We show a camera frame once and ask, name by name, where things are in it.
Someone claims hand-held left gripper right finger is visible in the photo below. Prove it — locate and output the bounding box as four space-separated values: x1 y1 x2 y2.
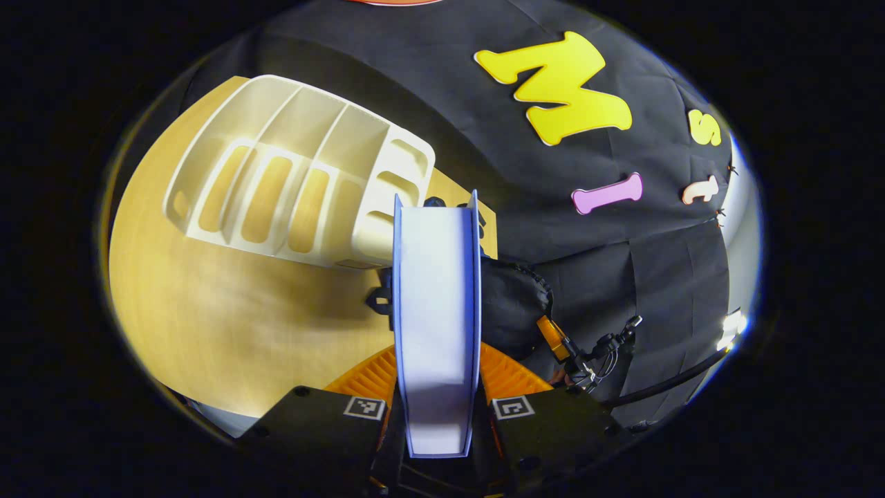
477 341 626 488

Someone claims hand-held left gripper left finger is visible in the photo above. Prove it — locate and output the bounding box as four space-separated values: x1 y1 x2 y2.
239 344 400 488

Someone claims blue schoolbag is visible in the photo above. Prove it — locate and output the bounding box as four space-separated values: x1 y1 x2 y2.
365 196 554 362

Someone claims white paperback book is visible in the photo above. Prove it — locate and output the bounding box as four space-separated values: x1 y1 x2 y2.
392 190 483 459

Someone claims white plastic bookshelf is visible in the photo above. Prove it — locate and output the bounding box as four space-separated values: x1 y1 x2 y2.
162 74 436 270

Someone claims black cable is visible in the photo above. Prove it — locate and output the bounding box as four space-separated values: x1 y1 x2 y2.
600 344 732 410

